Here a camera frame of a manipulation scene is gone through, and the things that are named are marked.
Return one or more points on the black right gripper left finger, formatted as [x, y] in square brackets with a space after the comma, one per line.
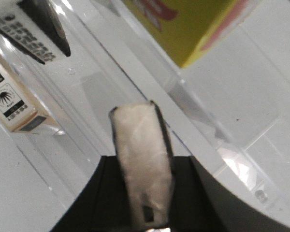
[102, 206]

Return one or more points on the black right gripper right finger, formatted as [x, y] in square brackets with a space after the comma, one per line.
[191, 210]

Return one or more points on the beige snack box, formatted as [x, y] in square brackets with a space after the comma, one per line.
[20, 110]

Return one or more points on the yellow nabati wafer box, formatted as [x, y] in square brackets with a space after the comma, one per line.
[186, 29]

